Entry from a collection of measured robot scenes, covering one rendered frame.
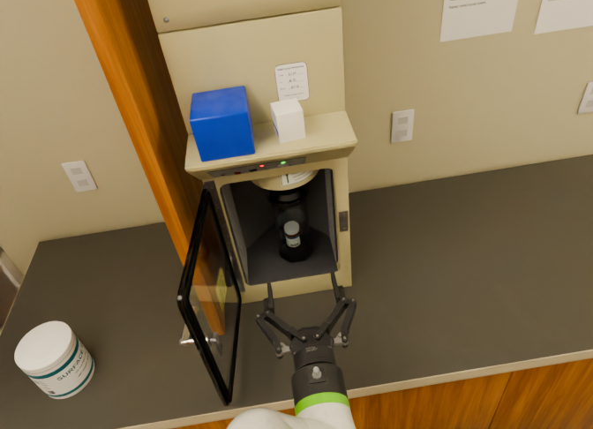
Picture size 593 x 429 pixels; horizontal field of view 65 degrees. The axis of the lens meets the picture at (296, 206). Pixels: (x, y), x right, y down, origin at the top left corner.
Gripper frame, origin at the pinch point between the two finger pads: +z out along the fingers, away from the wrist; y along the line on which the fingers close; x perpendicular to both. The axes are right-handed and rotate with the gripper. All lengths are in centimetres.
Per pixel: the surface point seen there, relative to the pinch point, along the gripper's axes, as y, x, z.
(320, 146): -7.4, -28.3, 8.1
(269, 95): 0.4, -34.1, 19.3
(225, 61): 7.3, -42.2, 19.3
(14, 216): 91, 18, 62
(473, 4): -58, -29, 62
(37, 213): 83, 19, 62
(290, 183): -1.2, -10.6, 21.0
